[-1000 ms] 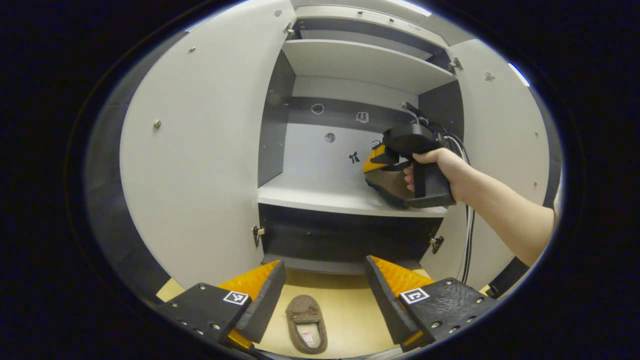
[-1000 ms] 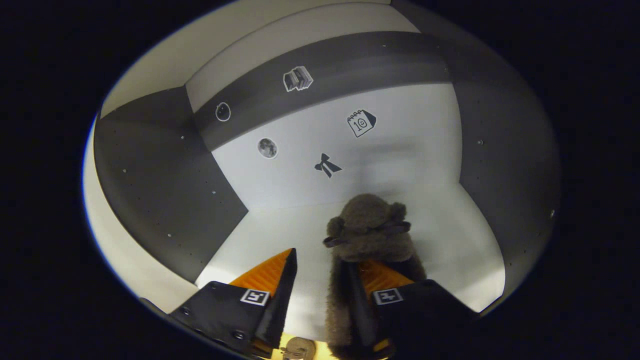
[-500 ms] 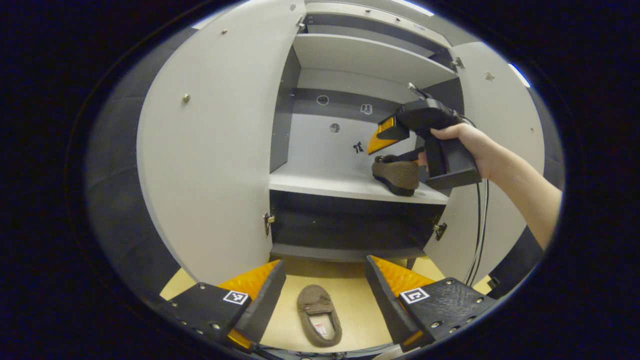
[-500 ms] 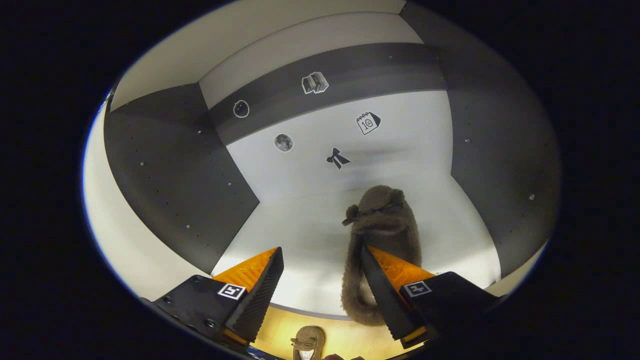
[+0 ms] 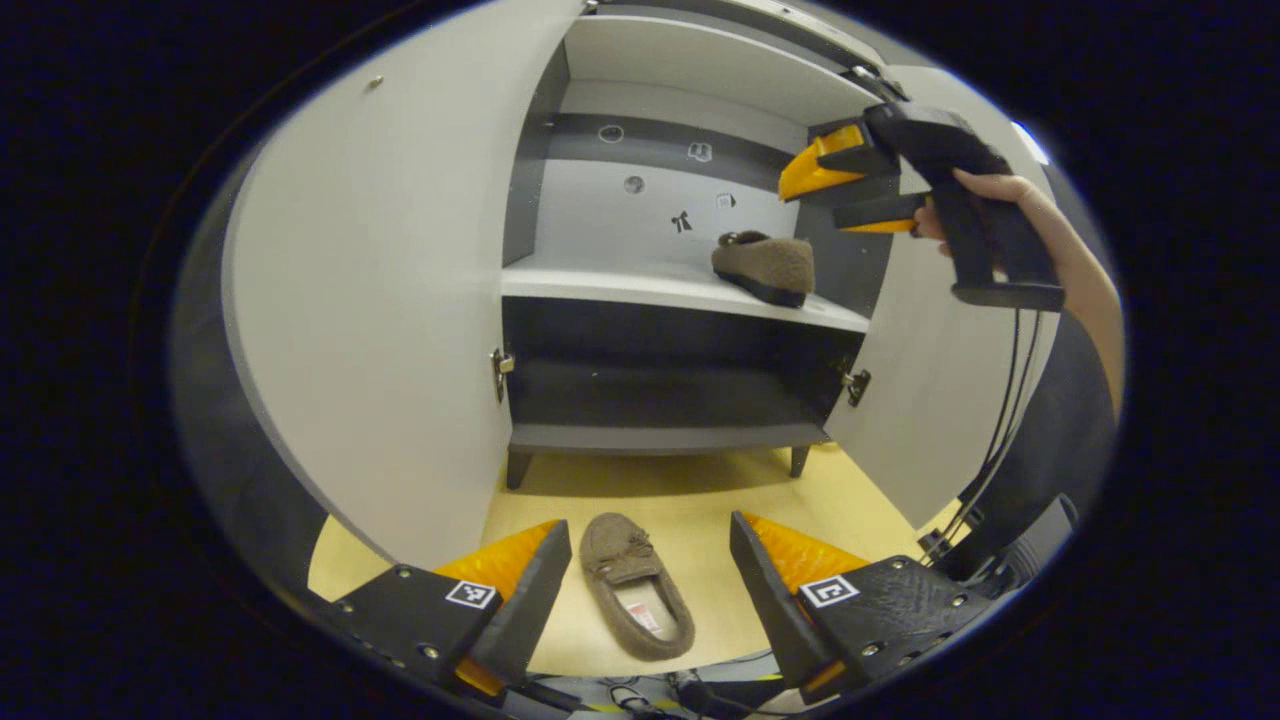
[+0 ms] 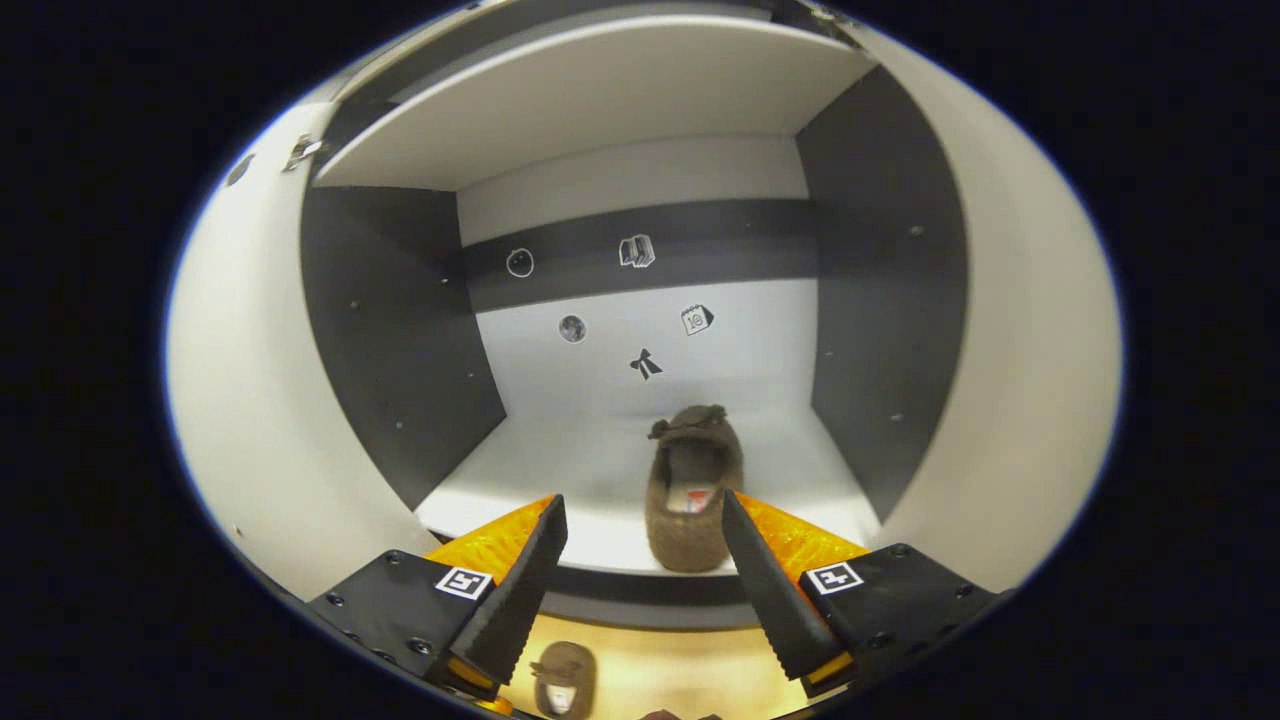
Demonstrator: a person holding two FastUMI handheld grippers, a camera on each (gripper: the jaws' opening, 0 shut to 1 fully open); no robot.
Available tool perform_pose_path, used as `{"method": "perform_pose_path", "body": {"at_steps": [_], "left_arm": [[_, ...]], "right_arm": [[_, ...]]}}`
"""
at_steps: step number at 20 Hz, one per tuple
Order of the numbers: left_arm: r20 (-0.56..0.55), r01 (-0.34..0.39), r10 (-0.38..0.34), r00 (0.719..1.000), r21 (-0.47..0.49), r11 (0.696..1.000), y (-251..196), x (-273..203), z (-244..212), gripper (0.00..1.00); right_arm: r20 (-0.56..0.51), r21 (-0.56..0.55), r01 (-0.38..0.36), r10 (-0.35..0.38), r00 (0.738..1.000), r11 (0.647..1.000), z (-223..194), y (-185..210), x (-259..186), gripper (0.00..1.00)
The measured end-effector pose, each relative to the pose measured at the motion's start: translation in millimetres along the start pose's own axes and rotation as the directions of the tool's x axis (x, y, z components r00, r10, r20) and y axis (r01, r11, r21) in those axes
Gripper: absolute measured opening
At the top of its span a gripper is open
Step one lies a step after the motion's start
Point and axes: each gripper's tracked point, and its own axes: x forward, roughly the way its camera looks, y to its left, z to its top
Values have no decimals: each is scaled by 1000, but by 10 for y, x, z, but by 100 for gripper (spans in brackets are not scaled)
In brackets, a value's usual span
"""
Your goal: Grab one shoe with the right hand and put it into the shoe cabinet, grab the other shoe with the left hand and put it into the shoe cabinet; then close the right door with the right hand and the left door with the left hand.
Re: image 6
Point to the brown fuzzy shoe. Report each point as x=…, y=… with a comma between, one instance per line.
x=563, y=670
x=685, y=540

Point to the grey shoe cabinet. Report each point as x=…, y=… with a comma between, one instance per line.
x=600, y=100

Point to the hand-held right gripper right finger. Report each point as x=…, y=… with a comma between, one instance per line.
x=770, y=600

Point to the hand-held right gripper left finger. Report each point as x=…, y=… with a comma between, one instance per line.
x=525, y=600

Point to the grey cabinet door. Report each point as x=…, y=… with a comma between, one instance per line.
x=1030, y=350
x=250, y=400

